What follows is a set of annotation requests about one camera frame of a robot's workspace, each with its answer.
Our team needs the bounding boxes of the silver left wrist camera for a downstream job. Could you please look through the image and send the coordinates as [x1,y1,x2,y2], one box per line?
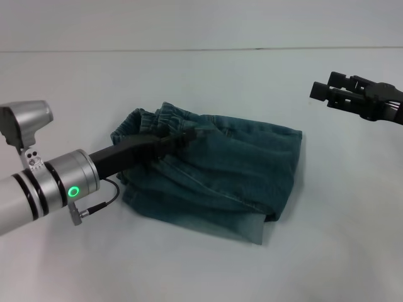
[0,99,54,172]

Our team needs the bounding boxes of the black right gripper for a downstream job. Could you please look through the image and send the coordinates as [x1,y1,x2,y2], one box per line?
[309,71,403,126]

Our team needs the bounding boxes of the blue denim shorts with patches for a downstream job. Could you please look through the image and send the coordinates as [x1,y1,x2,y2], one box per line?
[110,101,305,246]

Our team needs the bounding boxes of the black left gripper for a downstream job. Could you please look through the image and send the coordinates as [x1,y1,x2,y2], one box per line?
[88,128,196,180]

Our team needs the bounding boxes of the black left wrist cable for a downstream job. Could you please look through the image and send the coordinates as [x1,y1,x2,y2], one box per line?
[69,178,120,227]

